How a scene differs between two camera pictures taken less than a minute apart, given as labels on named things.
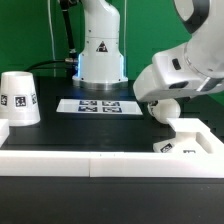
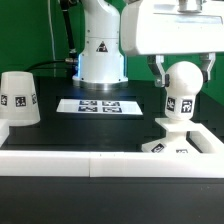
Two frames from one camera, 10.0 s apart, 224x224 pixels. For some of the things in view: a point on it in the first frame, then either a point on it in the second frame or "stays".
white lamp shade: x=18 y=99 stays
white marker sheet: x=100 y=106 stays
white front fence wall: x=62 y=163 stays
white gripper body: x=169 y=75 → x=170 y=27
